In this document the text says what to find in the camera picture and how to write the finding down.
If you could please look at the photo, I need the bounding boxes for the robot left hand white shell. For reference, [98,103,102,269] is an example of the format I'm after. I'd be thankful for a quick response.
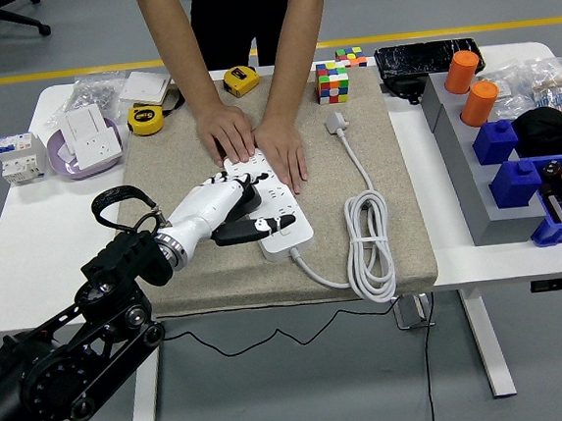
[157,165,300,269]

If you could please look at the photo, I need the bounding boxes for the person's left hand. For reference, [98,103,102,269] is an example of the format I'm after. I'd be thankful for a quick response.
[251,115,310,197]

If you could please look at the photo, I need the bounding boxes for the person's right hand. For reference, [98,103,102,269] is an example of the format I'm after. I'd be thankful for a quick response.
[194,100,258,170]

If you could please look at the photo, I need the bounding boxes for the black plug adapter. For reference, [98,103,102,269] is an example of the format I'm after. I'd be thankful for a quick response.
[237,180,266,221]

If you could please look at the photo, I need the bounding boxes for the white power strip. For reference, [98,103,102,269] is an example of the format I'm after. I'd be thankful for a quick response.
[221,148,316,265]

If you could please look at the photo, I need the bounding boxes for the thin black plug cord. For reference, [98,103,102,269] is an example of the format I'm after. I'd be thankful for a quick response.
[160,302,407,364]

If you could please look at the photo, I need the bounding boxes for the yellow tape measure square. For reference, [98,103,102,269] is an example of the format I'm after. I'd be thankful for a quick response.
[222,63,263,100]

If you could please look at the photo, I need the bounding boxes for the large Rubik's cube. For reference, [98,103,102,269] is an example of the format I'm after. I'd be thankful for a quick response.
[315,60,353,106]

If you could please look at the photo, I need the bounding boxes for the yellow tape measure round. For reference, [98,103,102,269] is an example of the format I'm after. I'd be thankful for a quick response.
[126,102,166,138]

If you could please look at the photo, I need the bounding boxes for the grey-brown mat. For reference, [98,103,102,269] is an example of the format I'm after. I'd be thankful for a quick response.
[102,60,441,323]

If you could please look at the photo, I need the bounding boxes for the small Rubik's cube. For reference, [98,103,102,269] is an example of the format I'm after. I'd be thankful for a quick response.
[333,44,368,71]

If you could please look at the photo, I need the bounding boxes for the person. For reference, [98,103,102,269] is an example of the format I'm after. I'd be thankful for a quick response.
[186,0,295,75]

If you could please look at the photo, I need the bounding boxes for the purple bowl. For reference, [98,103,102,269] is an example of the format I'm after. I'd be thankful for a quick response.
[44,116,134,184]

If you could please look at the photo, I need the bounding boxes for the clear bag of screws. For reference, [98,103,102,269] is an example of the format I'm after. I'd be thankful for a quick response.
[40,71,131,129]

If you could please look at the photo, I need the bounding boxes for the glossy black tray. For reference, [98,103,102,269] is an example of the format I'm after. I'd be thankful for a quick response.
[373,36,487,84]

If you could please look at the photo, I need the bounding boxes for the white circuit breaker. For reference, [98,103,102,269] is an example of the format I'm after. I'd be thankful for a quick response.
[0,131,49,187]

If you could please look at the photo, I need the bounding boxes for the orange cylinder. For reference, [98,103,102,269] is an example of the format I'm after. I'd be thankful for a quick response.
[441,48,484,96]
[457,79,503,130]

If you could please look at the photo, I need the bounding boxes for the blue block with knob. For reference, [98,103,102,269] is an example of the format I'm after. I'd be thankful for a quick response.
[470,118,523,168]
[486,156,546,211]

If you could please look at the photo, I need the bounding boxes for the grey stepped block holder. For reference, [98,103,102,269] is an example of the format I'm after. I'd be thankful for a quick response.
[419,65,550,251]

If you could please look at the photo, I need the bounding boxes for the clear bag of small parts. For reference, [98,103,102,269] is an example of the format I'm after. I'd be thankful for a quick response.
[478,63,537,123]

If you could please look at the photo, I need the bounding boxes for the white table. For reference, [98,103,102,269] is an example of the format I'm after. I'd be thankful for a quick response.
[0,39,562,421]

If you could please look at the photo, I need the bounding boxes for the black cloth bundle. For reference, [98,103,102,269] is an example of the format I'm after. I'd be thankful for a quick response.
[510,105,562,160]

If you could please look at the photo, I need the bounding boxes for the dark round knob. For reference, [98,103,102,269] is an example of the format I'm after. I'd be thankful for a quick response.
[540,159,562,184]

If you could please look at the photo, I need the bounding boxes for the clear bag of resistors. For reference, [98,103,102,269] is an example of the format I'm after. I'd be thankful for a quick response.
[526,56,562,119]

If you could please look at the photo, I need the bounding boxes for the blue plastic bin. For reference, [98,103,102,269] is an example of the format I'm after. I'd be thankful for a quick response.
[524,153,562,248]

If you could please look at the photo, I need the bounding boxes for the black cable loop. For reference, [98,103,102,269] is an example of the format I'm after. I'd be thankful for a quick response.
[159,83,189,119]

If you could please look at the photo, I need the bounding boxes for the white power strip cord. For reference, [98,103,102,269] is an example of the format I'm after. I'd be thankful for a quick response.
[276,106,399,312]

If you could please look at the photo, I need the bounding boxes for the white switch plate box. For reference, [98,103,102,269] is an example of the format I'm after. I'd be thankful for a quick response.
[116,68,175,107]

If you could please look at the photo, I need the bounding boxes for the white wall socket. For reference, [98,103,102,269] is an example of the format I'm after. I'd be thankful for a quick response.
[71,125,126,172]

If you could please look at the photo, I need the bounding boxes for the white switch panel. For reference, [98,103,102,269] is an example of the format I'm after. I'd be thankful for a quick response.
[57,102,112,152]

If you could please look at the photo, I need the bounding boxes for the metal bracket under table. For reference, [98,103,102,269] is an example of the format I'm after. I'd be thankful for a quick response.
[389,290,436,333]

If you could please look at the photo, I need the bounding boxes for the black hanging cable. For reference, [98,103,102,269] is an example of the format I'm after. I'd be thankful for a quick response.
[418,290,446,421]

